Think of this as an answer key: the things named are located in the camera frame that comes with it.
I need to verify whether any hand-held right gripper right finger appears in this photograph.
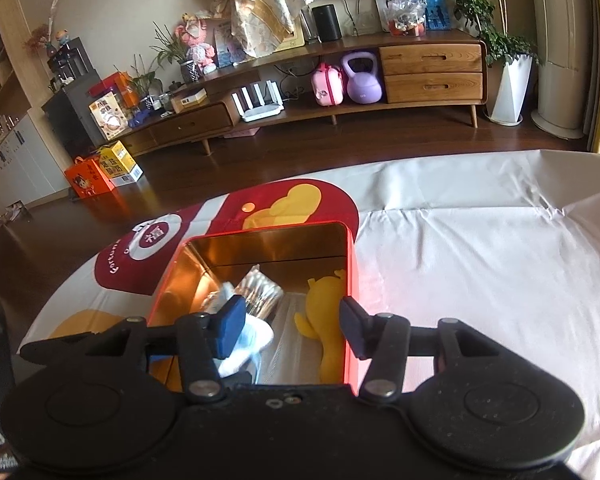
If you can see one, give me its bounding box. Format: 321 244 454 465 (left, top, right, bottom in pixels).
340 296 502 404

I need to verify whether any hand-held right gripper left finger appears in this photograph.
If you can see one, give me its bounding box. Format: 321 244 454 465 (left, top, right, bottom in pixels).
20 296 247 406

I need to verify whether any yellow rubber duck toy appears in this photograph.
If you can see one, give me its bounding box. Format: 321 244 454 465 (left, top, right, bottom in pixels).
294 267 350 386

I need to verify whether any clear pack of cotton swabs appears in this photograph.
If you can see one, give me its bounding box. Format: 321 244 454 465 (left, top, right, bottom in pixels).
232 266 285 322

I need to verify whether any red tin box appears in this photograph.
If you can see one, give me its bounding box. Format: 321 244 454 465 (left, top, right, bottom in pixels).
146 221 362 396

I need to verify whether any white and red printed tablecloth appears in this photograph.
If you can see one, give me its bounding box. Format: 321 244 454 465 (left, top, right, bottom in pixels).
17 147 600 466

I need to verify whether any yellow carton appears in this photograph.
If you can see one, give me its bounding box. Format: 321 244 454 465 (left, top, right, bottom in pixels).
96 141 143 187

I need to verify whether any orange gift box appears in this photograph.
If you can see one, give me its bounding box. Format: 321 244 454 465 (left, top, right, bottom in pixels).
64 156 116 201

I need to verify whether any white router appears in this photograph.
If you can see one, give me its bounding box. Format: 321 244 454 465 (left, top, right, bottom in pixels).
230 82 285 122

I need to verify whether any small flat beige box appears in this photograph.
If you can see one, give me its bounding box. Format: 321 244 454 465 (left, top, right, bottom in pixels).
170 88 208 113

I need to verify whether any pink small case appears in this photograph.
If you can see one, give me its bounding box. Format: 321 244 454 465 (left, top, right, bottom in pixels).
311 62 351 107

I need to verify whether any purple kettlebell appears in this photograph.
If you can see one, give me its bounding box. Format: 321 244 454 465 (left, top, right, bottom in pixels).
341 51 383 104

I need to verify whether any yellow and white printed box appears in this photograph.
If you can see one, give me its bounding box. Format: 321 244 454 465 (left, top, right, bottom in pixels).
89 92 131 141

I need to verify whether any wooden television cabinet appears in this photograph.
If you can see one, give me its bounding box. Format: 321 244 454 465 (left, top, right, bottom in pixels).
115 27 488 156

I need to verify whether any small green potted plant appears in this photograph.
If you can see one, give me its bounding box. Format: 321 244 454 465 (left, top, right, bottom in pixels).
115 55 163 111

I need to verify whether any black cabinet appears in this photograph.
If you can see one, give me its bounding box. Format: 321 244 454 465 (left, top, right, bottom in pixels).
41 80 111 158

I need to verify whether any orchid plant in pot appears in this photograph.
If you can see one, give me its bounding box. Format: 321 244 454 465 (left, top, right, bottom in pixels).
152 22 203 86

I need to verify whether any red and orange box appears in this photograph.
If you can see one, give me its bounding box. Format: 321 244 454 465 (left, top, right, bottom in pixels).
87 71 136 111

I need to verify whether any tall plant in white pot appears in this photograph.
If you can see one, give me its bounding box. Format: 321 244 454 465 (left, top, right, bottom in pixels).
427 0 541 126

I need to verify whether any pink plush doll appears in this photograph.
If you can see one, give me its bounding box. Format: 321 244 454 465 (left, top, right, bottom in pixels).
175 12 218 75

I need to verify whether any black cylinder speaker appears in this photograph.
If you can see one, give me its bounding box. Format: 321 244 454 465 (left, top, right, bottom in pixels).
311 4 342 42

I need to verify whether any black coffee machine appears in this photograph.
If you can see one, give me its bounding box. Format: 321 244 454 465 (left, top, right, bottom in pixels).
47 37 95 93

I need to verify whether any clear plastic bag of toys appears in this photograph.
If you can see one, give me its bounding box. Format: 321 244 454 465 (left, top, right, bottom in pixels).
382 0 428 37

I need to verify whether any floral patterned sheet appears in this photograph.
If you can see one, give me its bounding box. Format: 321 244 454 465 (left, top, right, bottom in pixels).
207 0 428 58

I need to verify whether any white standing air conditioner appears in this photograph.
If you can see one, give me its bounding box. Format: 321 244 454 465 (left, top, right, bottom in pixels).
527 0 600 140

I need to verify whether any vase with dried flowers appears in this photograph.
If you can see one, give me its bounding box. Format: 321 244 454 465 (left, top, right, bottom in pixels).
22 0 63 58

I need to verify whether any wooden wall shelf unit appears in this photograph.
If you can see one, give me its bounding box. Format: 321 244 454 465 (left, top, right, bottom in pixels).
0 0 73 211

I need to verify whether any light blue picture frame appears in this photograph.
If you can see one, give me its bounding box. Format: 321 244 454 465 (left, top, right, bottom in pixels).
212 17 251 68

